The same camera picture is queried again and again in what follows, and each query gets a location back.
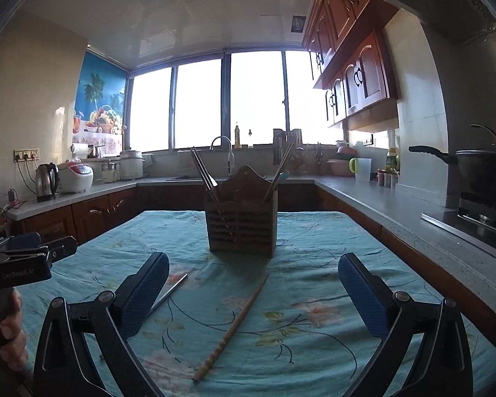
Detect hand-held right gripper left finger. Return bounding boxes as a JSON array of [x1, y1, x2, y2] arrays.
[[33, 251, 171, 397]]

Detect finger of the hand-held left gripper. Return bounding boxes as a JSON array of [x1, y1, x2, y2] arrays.
[[0, 233, 43, 254], [37, 236, 79, 264]]

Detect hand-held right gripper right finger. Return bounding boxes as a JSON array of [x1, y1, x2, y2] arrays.
[[338, 252, 475, 397]]

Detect wooden chopstick with patterned end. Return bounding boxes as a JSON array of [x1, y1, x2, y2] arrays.
[[191, 272, 270, 382]]

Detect wooden utensil holder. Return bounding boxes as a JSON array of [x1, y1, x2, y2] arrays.
[[203, 165, 279, 258]]

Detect metal chopstick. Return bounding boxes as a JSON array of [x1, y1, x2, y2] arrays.
[[194, 147, 221, 201], [190, 147, 219, 202], [148, 272, 189, 316]]

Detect plain wooden chopstick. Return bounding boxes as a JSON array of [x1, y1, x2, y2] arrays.
[[264, 143, 293, 202], [265, 138, 298, 201]]

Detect person's left hand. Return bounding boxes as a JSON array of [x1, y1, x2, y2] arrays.
[[0, 288, 29, 374]]

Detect steel electric kettle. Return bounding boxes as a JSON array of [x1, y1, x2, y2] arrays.
[[35, 163, 60, 202]]

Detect white and red rice cooker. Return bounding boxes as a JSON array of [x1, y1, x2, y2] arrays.
[[57, 161, 95, 194]]

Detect glass jar with lid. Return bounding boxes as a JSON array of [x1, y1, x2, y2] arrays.
[[101, 161, 119, 185]]

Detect teal floral tablecloth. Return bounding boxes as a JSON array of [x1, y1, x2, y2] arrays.
[[13, 209, 496, 397]]

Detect kitchen counter with wooden cabinets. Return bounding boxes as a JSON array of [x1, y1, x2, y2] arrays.
[[6, 174, 496, 340]]

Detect row of seasoning jars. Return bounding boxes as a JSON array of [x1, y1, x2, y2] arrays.
[[377, 169, 399, 189]]

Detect pink basin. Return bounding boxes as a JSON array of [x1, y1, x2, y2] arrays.
[[326, 159, 356, 177]]

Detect gas stove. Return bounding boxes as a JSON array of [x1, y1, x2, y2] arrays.
[[421, 192, 496, 258]]

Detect tropical fruit printed window blind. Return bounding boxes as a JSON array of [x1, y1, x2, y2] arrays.
[[72, 51, 127, 150]]

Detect curved metal faucet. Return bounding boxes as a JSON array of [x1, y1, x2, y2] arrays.
[[209, 135, 236, 177]]

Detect metal dish rack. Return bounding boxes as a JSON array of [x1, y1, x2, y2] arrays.
[[272, 128, 305, 175]]

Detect black wok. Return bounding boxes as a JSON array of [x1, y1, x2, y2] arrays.
[[408, 123, 496, 208]]

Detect kitchen window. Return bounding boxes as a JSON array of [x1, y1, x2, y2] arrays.
[[126, 47, 349, 152]]

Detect tangled red cable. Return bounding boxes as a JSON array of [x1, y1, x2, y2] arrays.
[[6, 189, 26, 211]]

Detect clear pitcher with green handle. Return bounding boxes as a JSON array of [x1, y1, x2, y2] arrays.
[[349, 157, 372, 183]]

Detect wooden wall cabinets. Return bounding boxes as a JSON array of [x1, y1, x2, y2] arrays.
[[301, 0, 400, 134]]

